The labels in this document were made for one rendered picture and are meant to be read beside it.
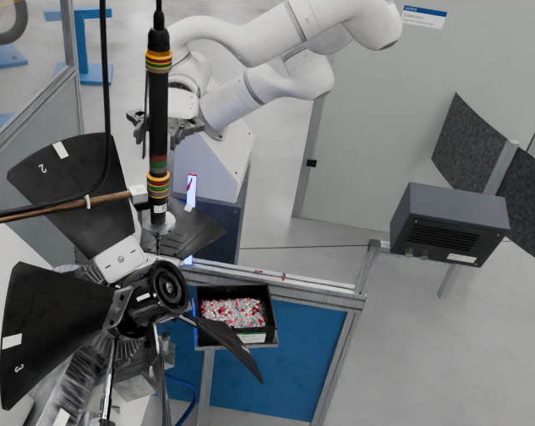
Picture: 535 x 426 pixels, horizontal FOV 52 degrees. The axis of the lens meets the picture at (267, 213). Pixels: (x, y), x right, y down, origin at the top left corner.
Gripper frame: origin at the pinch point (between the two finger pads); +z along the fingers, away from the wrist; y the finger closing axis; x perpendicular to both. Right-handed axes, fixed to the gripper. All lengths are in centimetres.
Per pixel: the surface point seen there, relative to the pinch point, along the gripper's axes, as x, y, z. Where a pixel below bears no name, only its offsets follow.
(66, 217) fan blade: -17.8, 16.2, 5.9
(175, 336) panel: -101, 3, -36
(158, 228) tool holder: -19.6, -1.0, 2.7
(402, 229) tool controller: -35, -58, -31
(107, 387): -40.0, 2.2, 26.4
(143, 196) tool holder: -11.7, 1.8, 3.3
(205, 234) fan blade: -34.9, -7.8, -15.6
